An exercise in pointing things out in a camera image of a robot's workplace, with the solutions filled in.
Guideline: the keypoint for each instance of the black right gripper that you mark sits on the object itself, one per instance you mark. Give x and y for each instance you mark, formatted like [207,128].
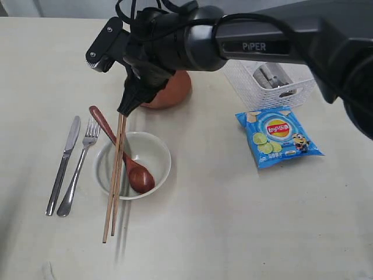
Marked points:
[149,43]

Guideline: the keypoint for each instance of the brown round plate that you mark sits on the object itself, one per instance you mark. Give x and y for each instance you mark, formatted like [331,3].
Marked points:
[176,91]

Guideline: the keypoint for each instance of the silver fork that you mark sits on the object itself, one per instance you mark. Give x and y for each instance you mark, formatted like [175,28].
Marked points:
[89,139]

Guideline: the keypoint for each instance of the white ceramic bowl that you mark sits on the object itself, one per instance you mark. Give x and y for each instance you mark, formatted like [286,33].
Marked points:
[145,149]

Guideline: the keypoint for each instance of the silver table knife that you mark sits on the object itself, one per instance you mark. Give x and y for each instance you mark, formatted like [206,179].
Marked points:
[70,144]

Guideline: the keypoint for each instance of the brown wooden spoon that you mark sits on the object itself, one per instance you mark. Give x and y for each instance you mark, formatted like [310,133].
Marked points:
[138,176]

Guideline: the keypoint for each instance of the white perforated plastic basket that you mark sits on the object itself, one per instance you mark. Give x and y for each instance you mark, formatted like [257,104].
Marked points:
[240,75]

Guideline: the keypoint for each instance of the blue snack packet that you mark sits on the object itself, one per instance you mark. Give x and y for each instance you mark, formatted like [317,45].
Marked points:
[275,135]

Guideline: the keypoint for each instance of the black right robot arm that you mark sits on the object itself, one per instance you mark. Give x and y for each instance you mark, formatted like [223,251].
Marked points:
[332,38]

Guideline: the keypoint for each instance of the white backdrop curtain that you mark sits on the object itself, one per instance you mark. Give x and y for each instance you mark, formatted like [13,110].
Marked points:
[105,9]

